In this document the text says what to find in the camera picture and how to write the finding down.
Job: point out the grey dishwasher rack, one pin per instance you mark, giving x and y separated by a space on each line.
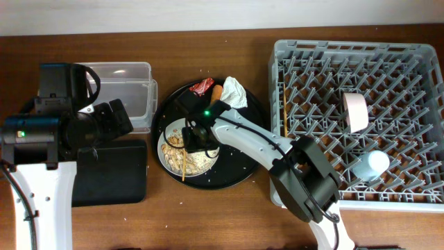
403 88

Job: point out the clear plastic bin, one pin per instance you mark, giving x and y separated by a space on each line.
133 84

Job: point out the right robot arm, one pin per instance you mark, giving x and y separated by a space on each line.
304 179

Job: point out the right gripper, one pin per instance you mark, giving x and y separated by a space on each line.
192 142

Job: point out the brown sausage piece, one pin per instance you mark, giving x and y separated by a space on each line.
216 93

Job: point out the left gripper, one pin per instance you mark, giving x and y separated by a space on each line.
112 128

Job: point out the light blue cup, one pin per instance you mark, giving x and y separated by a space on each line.
371 165

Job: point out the wooden chopstick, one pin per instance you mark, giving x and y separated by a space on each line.
284 109
184 164

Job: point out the red snack wrapper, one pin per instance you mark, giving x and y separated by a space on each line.
201 87

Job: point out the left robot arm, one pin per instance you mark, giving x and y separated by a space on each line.
40 145

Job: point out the white tissue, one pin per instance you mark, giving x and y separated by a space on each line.
234 93

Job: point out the black rectangular tray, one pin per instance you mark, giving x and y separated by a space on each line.
112 173

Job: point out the grey plate with food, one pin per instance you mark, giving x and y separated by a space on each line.
170 148

